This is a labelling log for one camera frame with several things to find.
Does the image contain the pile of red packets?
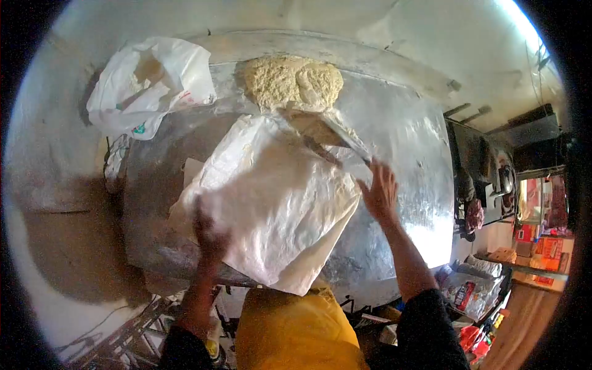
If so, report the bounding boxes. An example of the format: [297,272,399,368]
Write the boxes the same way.
[459,324,496,367]

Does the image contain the crumpled clear plastic bag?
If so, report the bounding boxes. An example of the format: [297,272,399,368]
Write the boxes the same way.
[104,134,133,193]

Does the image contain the person's left fingers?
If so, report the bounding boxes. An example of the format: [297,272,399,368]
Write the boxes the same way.
[191,199,218,234]

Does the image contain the clear bag of packets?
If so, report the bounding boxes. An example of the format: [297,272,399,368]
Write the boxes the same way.
[438,254,510,323]

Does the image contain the person's left hand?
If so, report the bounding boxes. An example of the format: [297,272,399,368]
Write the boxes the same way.
[191,199,232,265]

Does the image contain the metal frame under table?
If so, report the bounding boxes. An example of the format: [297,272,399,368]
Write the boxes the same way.
[59,286,234,370]

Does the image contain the cluttered shop shelf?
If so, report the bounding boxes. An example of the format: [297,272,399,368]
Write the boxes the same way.
[511,176,575,288]

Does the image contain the person's right thumb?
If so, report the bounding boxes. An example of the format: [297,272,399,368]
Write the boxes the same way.
[357,179,374,206]

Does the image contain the person's right hand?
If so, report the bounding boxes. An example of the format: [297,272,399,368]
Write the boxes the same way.
[357,158,401,224]

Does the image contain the large white woven sack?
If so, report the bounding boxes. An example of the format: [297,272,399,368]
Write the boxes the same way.
[168,113,373,297]

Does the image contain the white plastic carrier bag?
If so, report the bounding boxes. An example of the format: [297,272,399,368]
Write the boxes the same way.
[86,36,217,141]

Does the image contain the person's body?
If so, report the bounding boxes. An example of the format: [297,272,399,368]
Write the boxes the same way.
[157,283,471,370]

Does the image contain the person's right fingers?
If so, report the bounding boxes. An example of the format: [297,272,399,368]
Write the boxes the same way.
[368,158,400,188]

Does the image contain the heap of pale crumbly dough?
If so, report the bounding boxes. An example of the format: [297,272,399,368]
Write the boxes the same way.
[242,55,346,114]

